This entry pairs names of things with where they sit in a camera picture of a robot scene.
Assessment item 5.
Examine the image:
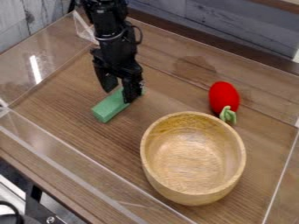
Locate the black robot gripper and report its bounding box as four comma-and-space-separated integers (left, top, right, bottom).
91, 21, 145, 103

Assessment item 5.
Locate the green rectangular block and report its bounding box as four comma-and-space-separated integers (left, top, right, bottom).
91, 86, 147, 123

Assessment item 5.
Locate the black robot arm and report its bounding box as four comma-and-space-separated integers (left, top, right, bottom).
82, 0, 143, 103

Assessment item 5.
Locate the brown wooden bowl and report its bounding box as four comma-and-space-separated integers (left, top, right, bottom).
141, 111, 248, 206

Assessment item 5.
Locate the red plush strawberry toy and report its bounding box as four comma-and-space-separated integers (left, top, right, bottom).
209, 81, 241, 124

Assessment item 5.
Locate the clear acrylic tray wall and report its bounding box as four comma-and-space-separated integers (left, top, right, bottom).
0, 101, 197, 224

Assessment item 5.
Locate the black table leg bracket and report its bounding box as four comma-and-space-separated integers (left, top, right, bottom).
25, 185, 67, 224

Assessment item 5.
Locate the black cable under table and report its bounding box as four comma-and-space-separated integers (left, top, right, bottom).
0, 200, 25, 224

